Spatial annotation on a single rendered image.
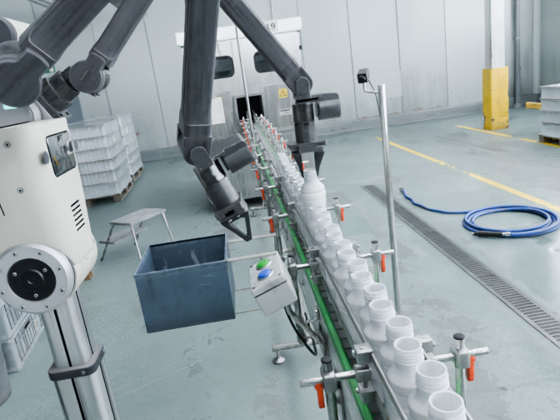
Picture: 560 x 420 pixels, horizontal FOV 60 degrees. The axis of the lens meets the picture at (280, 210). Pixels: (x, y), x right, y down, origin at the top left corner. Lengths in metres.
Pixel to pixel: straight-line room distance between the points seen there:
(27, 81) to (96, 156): 6.78
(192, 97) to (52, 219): 0.38
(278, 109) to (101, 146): 2.96
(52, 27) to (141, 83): 10.58
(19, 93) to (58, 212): 0.29
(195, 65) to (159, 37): 10.49
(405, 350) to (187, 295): 1.11
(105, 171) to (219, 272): 6.07
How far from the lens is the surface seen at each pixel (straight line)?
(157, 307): 1.74
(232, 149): 1.03
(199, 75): 0.94
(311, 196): 1.34
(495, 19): 9.89
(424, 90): 12.15
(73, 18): 0.88
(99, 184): 7.70
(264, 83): 5.79
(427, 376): 0.66
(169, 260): 2.00
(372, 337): 0.78
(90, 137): 7.62
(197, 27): 0.91
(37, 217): 1.09
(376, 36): 11.79
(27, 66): 0.88
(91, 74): 1.31
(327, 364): 0.76
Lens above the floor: 1.53
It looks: 16 degrees down
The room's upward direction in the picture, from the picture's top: 8 degrees counter-clockwise
